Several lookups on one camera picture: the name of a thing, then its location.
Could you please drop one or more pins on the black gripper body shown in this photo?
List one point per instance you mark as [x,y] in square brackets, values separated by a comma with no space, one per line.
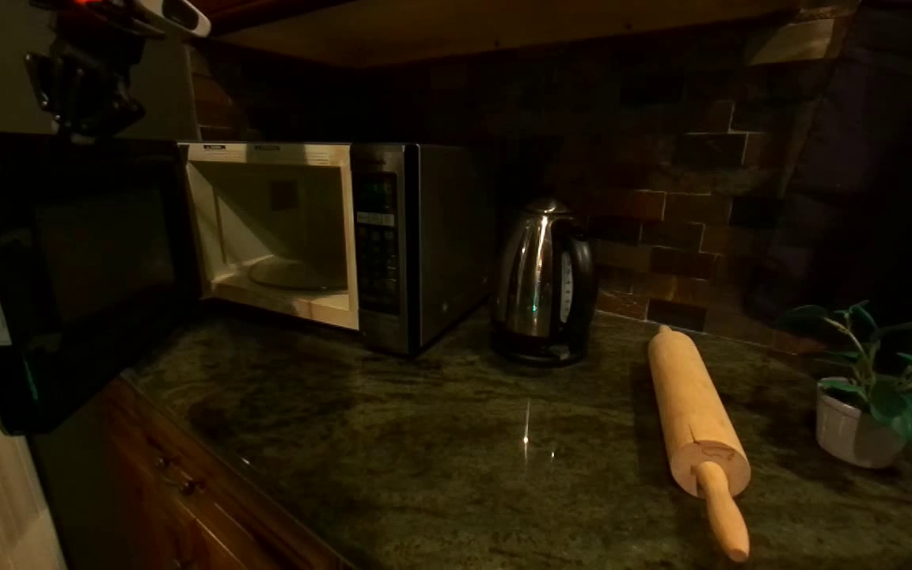
[84,76]

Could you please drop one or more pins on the black glass microwave door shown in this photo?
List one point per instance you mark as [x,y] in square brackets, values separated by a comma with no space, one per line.
[66,275]

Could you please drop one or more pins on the glass microwave turntable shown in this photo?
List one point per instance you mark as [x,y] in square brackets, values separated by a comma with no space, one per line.
[289,278]

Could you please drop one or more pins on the stainless steel microwave body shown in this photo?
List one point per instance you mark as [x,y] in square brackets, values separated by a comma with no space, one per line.
[435,243]

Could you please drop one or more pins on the wooden base cabinet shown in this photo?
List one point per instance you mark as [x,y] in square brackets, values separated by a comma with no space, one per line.
[160,496]

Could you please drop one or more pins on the stainless steel electric kettle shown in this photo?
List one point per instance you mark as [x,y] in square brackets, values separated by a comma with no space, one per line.
[541,281]

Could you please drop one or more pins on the wooden rolling pin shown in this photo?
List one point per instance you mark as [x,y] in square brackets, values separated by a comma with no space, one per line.
[696,412]

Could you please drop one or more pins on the white plant pot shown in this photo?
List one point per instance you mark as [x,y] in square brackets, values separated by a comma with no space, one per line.
[857,433]

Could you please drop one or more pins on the green leafy plant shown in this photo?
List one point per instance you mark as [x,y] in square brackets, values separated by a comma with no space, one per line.
[905,397]

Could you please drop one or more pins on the wooden wall cabinet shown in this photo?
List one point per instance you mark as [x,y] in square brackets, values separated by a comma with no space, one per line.
[500,27]

